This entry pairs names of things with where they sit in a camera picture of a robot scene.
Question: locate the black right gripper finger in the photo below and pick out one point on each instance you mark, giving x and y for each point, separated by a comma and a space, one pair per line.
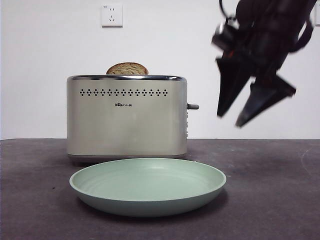
231, 82
265, 97

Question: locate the pale green round plate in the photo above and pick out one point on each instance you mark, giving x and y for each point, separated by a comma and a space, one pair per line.
147, 190

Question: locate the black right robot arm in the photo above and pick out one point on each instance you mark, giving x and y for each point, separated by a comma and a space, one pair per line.
270, 30

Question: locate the grey toaster lever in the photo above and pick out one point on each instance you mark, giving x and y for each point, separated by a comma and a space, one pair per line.
194, 106

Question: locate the round-topped bread slice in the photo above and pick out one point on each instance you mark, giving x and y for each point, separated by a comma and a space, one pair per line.
127, 69

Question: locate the cream two-slot toaster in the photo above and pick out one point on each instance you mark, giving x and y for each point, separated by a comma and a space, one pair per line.
122, 130

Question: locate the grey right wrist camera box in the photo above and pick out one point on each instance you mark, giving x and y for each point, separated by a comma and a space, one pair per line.
225, 35

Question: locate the white wall switch plate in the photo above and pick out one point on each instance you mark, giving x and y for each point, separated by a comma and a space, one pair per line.
318, 15

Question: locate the white wall power socket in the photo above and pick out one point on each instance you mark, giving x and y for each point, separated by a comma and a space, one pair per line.
112, 16

